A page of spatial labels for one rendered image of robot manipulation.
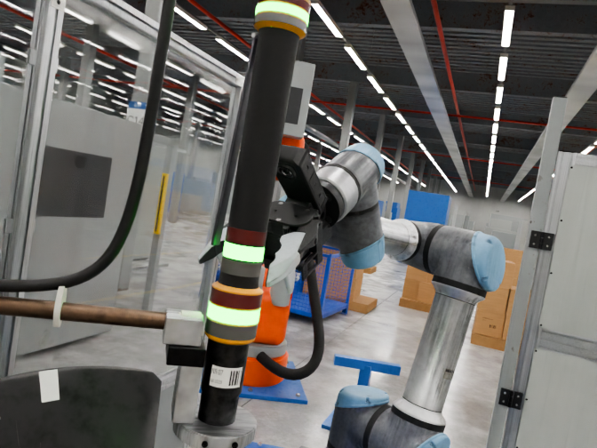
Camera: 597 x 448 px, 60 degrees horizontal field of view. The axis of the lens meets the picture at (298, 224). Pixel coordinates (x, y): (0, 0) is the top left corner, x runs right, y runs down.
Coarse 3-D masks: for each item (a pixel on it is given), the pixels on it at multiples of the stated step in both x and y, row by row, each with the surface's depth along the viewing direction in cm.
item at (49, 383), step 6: (42, 372) 52; (48, 372) 52; (54, 372) 53; (42, 378) 52; (48, 378) 52; (54, 378) 52; (42, 384) 52; (48, 384) 52; (54, 384) 52; (42, 390) 51; (48, 390) 52; (54, 390) 52; (42, 396) 51; (48, 396) 51; (54, 396) 51; (42, 402) 51
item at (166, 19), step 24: (168, 0) 40; (168, 24) 40; (168, 48) 40; (144, 120) 40; (144, 144) 40; (144, 168) 40; (120, 240) 40; (96, 264) 40; (0, 288) 38; (24, 288) 39; (48, 288) 39
